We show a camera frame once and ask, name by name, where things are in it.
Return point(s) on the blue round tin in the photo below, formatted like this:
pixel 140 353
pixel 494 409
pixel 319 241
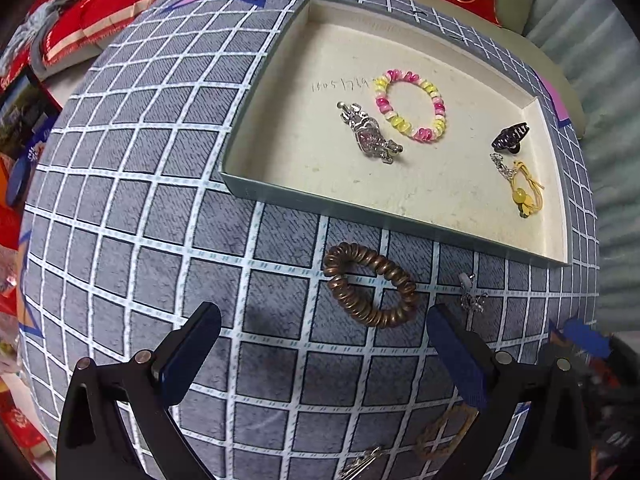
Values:
pixel 20 182

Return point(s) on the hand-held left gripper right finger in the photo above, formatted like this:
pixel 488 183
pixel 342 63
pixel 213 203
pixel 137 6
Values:
pixel 457 360

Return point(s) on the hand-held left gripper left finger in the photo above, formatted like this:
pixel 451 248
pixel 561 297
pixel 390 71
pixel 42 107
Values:
pixel 185 360

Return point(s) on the shallow grey cardboard tray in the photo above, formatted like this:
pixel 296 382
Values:
pixel 325 175

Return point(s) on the pale green curtain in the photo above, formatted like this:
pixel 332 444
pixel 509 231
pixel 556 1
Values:
pixel 600 60

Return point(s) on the small silver earring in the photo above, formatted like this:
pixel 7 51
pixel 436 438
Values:
pixel 470 300

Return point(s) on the grey checked tablecloth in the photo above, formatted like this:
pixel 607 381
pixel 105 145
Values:
pixel 150 210

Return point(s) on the black hair claw clip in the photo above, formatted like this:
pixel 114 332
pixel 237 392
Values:
pixel 510 136

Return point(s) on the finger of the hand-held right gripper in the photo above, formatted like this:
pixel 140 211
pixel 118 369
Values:
pixel 585 337

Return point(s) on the blue picture box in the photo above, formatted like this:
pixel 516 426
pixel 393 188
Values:
pixel 25 110

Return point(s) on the grey clothes pile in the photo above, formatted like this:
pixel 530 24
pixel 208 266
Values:
pixel 42 25

